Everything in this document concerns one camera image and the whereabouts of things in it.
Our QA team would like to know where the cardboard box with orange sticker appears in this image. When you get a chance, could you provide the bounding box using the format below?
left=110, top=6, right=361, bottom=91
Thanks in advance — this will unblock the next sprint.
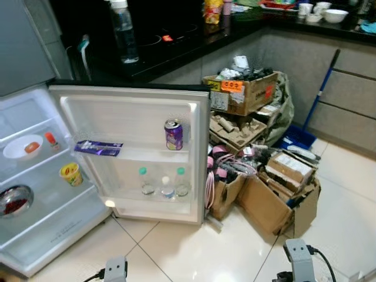
left=203, top=72, right=280, bottom=116

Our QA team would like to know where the yellow cup noodle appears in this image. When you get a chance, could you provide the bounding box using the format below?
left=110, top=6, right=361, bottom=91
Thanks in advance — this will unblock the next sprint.
left=59, top=163, right=84, bottom=187

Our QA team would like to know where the metal bowl with red food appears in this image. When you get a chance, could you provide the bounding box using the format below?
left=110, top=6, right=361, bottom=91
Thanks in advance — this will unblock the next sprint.
left=0, top=185, right=34, bottom=218

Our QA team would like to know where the white bowl with tomato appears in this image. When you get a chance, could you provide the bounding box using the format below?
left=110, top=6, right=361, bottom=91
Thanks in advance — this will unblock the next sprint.
left=3, top=134, right=45, bottom=162

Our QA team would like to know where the red tray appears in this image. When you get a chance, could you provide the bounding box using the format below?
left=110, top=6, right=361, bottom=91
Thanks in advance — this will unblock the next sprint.
left=261, top=0, right=297, bottom=11

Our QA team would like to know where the large open cardboard box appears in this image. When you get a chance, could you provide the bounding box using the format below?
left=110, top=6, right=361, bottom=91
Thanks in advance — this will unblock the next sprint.
left=237, top=150, right=322, bottom=237

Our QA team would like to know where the purple chocolate bar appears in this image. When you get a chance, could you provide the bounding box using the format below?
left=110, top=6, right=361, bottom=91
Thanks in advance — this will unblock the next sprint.
left=75, top=140, right=124, bottom=157

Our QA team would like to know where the yellow red snack bag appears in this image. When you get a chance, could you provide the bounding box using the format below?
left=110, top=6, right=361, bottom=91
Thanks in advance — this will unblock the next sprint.
left=203, top=0, right=225, bottom=25

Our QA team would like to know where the white fridge body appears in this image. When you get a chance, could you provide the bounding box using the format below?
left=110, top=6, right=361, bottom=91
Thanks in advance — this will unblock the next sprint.
left=0, top=82, right=112, bottom=277

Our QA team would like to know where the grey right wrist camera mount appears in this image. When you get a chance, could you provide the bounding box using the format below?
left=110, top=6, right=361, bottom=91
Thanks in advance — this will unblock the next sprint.
left=284, top=238, right=315, bottom=282

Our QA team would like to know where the white cup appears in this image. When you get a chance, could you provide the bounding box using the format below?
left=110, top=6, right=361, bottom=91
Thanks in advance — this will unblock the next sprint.
left=298, top=3, right=315, bottom=18
left=314, top=2, right=333, bottom=15

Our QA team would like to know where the white lined fridge door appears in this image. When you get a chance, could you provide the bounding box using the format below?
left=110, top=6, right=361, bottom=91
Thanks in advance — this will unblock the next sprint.
left=49, top=82, right=212, bottom=225

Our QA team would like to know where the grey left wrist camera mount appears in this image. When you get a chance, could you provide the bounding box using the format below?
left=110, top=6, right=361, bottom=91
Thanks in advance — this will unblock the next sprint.
left=104, top=256, right=128, bottom=282

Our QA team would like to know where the crumpled paper trash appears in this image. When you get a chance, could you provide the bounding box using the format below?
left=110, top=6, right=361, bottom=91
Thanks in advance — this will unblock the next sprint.
left=216, top=56, right=274, bottom=82

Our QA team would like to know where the pink cord bundle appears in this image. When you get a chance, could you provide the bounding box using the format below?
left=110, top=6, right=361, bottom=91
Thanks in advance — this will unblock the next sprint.
left=206, top=144, right=236, bottom=209

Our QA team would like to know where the purple drink can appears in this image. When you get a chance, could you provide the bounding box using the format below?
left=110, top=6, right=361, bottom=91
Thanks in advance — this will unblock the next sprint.
left=164, top=119, right=184, bottom=151

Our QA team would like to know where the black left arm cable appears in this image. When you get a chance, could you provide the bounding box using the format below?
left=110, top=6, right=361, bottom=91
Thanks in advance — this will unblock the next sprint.
left=85, top=269, right=106, bottom=282

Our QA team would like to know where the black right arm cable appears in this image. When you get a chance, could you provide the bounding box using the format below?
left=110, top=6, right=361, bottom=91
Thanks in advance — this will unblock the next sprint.
left=310, top=247, right=337, bottom=282

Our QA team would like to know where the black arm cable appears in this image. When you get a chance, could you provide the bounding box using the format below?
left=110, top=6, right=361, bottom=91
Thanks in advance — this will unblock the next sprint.
left=85, top=269, right=106, bottom=282
left=310, top=247, right=337, bottom=282

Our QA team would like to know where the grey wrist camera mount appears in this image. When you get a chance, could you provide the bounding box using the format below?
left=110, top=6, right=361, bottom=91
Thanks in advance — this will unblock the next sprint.
left=284, top=238, right=315, bottom=282
left=104, top=256, right=128, bottom=282

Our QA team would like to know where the blue handled broom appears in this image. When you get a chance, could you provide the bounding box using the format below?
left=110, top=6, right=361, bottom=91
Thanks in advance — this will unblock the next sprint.
left=281, top=49, right=341, bottom=150

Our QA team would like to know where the white-capped small water bottle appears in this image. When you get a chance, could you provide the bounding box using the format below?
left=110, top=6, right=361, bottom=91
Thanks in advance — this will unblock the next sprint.
left=160, top=176, right=176, bottom=199

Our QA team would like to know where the grey kitchen cabinet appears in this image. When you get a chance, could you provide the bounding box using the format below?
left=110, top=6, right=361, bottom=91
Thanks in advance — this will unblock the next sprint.
left=153, top=29, right=376, bottom=156

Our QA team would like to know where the orange-capped small bottle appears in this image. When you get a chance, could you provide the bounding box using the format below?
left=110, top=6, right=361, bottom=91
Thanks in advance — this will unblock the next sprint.
left=44, top=132, right=61, bottom=152

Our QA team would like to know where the grey-green plastic sack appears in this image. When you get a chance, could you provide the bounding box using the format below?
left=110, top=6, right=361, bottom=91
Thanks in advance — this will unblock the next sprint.
left=267, top=72, right=296, bottom=145

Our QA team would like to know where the brown moulded carton tray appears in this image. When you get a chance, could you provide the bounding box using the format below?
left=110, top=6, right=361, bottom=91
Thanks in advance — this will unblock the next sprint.
left=210, top=113, right=268, bottom=155

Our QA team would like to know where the grey freezer door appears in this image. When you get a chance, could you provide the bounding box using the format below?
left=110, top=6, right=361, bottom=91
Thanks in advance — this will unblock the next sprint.
left=0, top=0, right=74, bottom=98

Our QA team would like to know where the white ceramic bowl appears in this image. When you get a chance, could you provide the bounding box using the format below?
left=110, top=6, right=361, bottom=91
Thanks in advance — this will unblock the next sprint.
left=323, top=9, right=348, bottom=24

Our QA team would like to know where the large clear white-lidded bottle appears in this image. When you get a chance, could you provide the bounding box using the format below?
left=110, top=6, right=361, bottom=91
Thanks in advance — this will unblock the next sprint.
left=110, top=0, right=140, bottom=64

